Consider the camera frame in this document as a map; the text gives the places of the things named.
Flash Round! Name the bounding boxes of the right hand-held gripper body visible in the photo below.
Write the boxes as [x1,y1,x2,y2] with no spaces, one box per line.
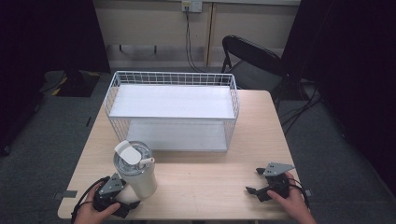
[262,161,296,200]

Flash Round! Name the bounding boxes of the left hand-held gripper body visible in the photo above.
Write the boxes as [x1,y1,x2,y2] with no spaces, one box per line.
[92,173,128,213]

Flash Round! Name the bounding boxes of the white tumbler cup with lid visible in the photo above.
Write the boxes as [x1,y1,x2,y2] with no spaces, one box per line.
[113,140,159,200]

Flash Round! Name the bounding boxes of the white wire shelf rack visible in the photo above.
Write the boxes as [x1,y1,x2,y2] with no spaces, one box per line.
[104,70,240,153]

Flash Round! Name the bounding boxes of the person's right hand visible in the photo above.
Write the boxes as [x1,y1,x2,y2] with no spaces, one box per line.
[266,172,318,224]

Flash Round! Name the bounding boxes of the person's left hand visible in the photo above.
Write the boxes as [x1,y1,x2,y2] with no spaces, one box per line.
[73,182,121,224]

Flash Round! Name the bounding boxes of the black folding chair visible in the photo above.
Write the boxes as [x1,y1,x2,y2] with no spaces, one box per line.
[220,35,292,101]

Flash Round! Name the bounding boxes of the black stand base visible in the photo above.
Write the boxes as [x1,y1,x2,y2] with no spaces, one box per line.
[39,69,103,98]

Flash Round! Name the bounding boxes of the black curtain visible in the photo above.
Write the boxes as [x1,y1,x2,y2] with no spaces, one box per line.
[280,0,396,195]
[0,0,111,157]

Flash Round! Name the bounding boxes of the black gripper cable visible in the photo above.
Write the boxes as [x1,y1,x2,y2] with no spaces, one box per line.
[70,176,110,224]
[288,177,311,209]

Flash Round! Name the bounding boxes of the black floor cables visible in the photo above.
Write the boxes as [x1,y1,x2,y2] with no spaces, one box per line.
[279,77,326,135]

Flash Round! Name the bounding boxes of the black power cable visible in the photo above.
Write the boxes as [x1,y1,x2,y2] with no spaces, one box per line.
[185,7,207,74]

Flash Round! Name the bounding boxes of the white wall outlet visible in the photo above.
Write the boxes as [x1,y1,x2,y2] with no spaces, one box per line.
[181,0,204,14]

